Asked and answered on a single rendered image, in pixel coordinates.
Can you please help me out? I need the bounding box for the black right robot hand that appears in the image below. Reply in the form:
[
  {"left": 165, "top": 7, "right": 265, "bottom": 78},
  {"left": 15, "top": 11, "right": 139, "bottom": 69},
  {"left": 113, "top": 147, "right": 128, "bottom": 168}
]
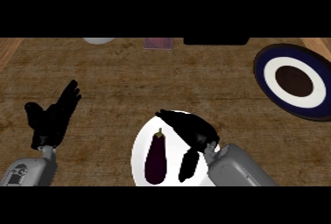
[{"left": 154, "top": 108, "right": 221, "bottom": 184}]

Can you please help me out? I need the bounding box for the purple eggplant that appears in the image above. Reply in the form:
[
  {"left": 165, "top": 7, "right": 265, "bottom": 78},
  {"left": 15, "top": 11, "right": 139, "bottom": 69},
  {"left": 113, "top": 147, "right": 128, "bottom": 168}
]
[{"left": 144, "top": 127, "right": 169, "bottom": 186}]

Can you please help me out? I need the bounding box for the black rectangular object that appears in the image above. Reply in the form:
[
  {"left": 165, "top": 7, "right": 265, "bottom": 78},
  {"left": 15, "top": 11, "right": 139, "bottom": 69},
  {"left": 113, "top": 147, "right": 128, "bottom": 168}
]
[{"left": 182, "top": 38, "right": 252, "bottom": 46}]

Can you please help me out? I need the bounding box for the blue white brown plate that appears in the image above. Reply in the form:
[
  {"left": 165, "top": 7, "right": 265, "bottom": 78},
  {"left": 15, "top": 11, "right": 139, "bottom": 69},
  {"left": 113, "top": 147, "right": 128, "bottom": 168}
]
[{"left": 253, "top": 43, "right": 331, "bottom": 123}]

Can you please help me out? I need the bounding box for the pink rectangular object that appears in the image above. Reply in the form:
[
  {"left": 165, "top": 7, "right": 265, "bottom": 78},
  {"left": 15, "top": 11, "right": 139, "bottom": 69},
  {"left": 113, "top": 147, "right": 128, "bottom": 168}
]
[{"left": 142, "top": 38, "right": 175, "bottom": 51}]

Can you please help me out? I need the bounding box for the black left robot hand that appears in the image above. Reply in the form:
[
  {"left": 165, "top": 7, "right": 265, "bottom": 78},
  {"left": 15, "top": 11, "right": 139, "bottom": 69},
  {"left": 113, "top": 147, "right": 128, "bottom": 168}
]
[{"left": 24, "top": 79, "right": 83, "bottom": 151}]

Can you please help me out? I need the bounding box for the white round object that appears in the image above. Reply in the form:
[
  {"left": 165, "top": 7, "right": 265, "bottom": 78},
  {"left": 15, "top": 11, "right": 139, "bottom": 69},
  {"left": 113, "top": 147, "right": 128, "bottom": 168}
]
[{"left": 82, "top": 38, "right": 117, "bottom": 46}]

